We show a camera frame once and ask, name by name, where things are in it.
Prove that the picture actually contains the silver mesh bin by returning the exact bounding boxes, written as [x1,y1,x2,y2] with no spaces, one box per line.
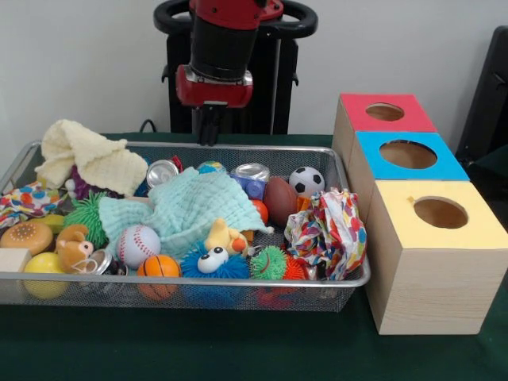
[0,138,371,311]

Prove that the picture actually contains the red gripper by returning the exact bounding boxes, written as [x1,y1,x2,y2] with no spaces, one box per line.
[175,64,254,146]

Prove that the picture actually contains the dark green table cloth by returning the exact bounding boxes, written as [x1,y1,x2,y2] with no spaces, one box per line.
[464,144,508,199]
[0,133,508,381]

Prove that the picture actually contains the black panel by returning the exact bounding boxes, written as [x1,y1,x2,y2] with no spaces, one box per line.
[456,25,508,160]

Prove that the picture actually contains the small white baseball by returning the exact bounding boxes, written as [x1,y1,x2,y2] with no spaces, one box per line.
[117,225,162,270]

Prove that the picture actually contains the polka dot paper napkin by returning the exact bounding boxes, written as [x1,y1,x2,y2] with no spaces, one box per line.
[284,188,368,281]

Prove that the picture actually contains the small soccer ball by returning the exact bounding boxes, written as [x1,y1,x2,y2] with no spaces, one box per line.
[288,166,325,198]

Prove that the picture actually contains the brown toy football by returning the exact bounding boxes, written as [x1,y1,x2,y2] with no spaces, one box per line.
[264,176,298,228]

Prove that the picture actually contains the brown monkey plush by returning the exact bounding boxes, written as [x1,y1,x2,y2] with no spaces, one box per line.
[55,225,95,275]

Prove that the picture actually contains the light blue muslin cloth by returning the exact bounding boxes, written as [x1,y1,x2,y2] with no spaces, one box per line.
[98,166,275,259]

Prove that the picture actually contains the cream muslin cloth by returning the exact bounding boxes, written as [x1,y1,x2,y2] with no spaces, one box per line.
[34,118,148,198]

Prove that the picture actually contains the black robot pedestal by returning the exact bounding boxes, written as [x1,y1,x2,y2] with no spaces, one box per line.
[153,0,318,135]

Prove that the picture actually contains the wooden box with three holes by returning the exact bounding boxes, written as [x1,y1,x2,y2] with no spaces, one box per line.
[332,93,508,337]

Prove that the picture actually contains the small orange basketball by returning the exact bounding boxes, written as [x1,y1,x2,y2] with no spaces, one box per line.
[137,254,183,301]

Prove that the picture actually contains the blue spiky ball with eyes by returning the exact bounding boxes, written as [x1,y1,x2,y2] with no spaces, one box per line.
[180,241,249,279]

